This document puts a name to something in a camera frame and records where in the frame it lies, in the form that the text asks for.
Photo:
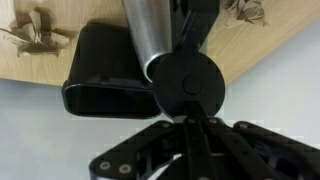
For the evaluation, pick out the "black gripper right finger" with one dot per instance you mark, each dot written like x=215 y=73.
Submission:
x=253 y=153

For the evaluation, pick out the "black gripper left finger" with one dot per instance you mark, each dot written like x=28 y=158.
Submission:
x=156 y=153

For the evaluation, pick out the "black kettle lid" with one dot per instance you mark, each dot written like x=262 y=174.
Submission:
x=188 y=83

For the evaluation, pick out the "stainless steel electric kettle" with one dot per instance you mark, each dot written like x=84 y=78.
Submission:
x=150 y=30

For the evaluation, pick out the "black plastic bin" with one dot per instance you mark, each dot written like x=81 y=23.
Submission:
x=106 y=86

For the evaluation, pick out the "small crumpled brown paper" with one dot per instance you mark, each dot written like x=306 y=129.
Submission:
x=246 y=10

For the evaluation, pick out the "large crumpled brown paper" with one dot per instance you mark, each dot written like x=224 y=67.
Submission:
x=36 y=38

